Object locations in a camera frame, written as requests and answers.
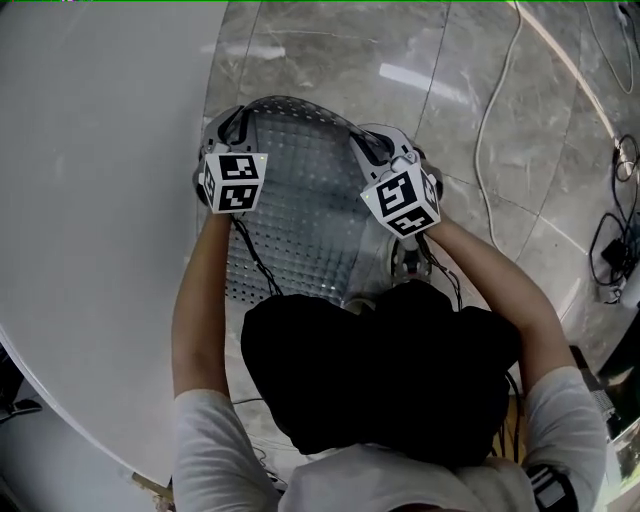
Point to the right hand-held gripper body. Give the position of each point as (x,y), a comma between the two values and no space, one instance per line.
(405,200)

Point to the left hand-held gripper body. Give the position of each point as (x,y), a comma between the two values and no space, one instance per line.
(235,182)

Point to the person's left forearm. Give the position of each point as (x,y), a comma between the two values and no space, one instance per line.
(200,310)

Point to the grey perforated bath mat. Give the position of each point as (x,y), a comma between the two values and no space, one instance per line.
(310,200)

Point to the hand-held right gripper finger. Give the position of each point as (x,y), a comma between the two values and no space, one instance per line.
(395,142)
(366,160)

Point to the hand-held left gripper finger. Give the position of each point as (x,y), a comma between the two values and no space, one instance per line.
(217,127)
(246,135)

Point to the person's black trousers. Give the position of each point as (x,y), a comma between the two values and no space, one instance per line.
(380,370)

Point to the person's grey sweatshirt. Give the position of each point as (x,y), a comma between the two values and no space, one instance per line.
(210,460)

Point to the person's right forearm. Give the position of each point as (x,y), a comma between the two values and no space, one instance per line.
(510,300)

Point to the person's right shoe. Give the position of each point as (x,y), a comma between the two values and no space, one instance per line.
(410,262)

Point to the white bathtub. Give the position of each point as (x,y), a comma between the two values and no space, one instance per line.
(100,200)

